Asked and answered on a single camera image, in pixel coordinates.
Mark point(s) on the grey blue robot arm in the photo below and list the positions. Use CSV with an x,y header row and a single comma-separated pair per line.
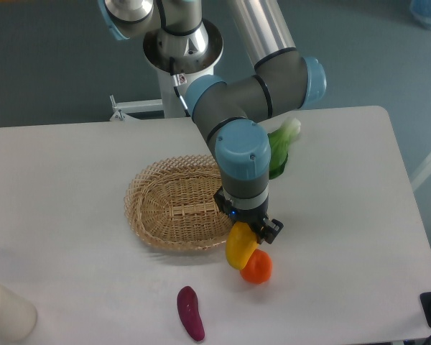
x,y
184,48

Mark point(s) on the orange toy fruit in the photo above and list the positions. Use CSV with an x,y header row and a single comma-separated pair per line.
x,y
258,268

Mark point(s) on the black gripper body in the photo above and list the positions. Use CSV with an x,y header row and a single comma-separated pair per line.
x,y
252,211

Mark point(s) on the woven wicker basket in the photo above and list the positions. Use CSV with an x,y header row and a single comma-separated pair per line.
x,y
170,204

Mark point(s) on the white cylindrical bottle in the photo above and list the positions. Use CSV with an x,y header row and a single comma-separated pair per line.
x,y
18,316

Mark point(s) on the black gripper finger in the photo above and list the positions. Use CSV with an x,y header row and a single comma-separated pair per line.
x,y
266,229

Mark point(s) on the yellow toy mango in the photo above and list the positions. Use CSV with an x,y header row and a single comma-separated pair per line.
x,y
240,245

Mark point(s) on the purple toy sweet potato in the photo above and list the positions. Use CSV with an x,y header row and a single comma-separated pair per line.
x,y
188,311

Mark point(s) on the green white bok choy toy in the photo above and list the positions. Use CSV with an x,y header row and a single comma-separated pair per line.
x,y
280,140

